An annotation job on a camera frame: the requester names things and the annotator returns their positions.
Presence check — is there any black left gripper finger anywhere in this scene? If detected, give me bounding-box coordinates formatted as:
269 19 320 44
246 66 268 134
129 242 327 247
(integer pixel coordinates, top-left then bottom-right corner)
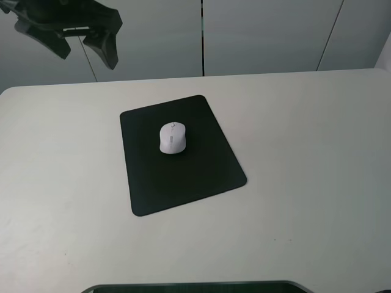
14 20 71 59

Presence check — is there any grey computer mouse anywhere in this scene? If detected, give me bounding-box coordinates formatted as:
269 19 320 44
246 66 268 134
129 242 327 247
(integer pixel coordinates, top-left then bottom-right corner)
159 122 186 154

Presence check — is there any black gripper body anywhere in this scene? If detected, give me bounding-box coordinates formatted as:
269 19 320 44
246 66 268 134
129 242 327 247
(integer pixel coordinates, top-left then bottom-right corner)
1 1 122 40

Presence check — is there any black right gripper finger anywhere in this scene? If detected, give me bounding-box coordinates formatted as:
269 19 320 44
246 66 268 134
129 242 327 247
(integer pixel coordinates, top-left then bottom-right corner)
83 26 118 69

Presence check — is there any black mouse pad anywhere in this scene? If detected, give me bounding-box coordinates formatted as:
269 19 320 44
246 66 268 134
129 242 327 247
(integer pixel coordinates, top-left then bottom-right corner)
120 95 247 217

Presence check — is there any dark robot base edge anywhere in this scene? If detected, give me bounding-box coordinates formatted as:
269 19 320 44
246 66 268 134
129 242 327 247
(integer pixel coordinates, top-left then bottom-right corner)
84 281 311 293

